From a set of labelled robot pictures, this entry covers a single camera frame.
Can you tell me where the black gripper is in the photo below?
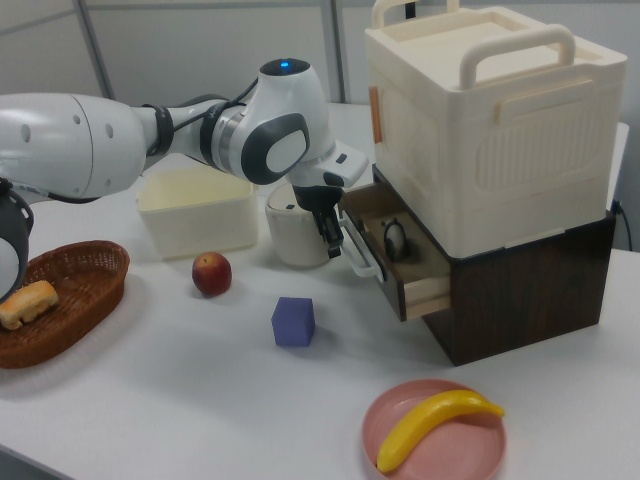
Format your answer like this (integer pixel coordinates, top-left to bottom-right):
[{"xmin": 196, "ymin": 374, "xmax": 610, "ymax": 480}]
[{"xmin": 291, "ymin": 184, "xmax": 347, "ymax": 259}]

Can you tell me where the wooden drawer with white handle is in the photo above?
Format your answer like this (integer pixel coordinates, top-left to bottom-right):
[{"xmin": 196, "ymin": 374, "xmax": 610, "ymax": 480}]
[{"xmin": 338, "ymin": 182, "xmax": 452, "ymax": 322}]

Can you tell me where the small cream trash can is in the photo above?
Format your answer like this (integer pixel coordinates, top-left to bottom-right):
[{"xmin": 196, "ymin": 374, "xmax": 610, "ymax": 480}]
[{"xmin": 264, "ymin": 183, "xmax": 329, "ymax": 267}]

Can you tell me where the black white penguin toy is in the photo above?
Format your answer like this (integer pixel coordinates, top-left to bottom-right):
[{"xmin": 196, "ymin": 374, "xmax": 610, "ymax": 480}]
[{"xmin": 382, "ymin": 218, "xmax": 407, "ymax": 262}]

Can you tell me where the purple cube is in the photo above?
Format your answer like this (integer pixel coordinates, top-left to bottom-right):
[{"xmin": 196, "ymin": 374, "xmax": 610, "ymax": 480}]
[{"xmin": 270, "ymin": 296, "xmax": 316, "ymax": 349}]

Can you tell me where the red apple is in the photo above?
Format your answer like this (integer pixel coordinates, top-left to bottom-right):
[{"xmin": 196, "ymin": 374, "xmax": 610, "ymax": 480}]
[{"xmin": 191, "ymin": 251, "xmax": 233, "ymax": 297}]

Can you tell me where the cream open plastic bin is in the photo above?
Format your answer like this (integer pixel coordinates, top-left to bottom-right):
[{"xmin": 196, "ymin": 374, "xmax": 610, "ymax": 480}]
[{"xmin": 136, "ymin": 167, "xmax": 260, "ymax": 260}]

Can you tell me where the cream plastic storage box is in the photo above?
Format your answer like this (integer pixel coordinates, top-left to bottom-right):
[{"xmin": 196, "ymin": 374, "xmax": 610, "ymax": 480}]
[{"xmin": 363, "ymin": 0, "xmax": 629, "ymax": 259}]

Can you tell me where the dark wooden cabinet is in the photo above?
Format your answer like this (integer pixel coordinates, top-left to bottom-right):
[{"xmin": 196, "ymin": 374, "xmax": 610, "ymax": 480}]
[{"xmin": 372, "ymin": 164, "xmax": 617, "ymax": 367}]

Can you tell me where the yellow banana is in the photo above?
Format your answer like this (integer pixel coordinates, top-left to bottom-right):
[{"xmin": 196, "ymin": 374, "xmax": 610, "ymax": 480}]
[{"xmin": 375, "ymin": 388, "xmax": 506, "ymax": 473}]

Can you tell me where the pink plate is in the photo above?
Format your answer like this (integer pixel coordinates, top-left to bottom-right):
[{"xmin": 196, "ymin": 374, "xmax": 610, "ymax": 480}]
[{"xmin": 361, "ymin": 378, "xmax": 509, "ymax": 480}]

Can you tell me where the brown wicker basket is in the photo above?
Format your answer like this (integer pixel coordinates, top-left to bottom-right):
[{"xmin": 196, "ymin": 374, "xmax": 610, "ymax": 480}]
[{"xmin": 0, "ymin": 240, "xmax": 131, "ymax": 370}]

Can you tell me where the toasted bread piece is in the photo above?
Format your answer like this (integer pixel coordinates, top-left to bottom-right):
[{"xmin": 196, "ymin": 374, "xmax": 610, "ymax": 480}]
[{"xmin": 0, "ymin": 279, "xmax": 60, "ymax": 331}]

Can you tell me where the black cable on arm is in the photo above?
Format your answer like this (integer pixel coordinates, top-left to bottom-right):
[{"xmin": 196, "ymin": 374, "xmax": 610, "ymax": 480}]
[{"xmin": 142, "ymin": 74, "xmax": 262, "ymax": 156}]

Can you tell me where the black wall cable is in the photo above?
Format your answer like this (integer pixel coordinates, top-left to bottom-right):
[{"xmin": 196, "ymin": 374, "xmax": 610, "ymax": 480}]
[{"xmin": 612, "ymin": 199, "xmax": 632, "ymax": 251}]

